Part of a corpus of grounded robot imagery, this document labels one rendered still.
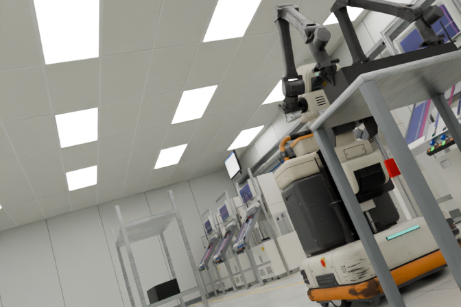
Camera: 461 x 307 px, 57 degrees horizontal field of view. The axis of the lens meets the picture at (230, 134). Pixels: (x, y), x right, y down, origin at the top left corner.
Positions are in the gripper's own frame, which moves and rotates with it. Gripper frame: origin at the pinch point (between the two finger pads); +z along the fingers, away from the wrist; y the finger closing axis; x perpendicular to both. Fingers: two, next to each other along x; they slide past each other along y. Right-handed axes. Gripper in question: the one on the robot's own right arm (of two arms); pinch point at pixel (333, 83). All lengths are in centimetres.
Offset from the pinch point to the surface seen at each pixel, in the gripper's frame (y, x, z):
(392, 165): 146, 181, 15
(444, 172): 163, 147, 38
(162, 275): -5, 952, -2
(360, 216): -4, 16, 51
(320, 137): -6.4, 15.8, 15.6
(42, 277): -263, 932, -85
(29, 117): -157, 395, -212
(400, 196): 143, 186, 42
